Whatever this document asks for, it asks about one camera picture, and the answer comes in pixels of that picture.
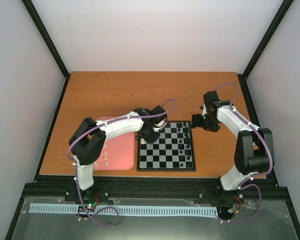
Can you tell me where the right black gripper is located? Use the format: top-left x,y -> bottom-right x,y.
190,113 -> 219,133

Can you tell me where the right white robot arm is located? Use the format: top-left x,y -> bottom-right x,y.
191,90 -> 274,191

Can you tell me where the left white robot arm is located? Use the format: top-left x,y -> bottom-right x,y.
66,105 -> 168,202

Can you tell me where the black white chessboard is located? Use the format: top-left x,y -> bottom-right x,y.
136,120 -> 196,172

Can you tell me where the pink plastic tray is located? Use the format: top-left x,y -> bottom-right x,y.
93,131 -> 135,171

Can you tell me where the black aluminium frame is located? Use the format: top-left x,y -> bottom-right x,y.
5,0 -> 300,240

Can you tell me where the light blue cable duct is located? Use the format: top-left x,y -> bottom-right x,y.
28,203 -> 218,218

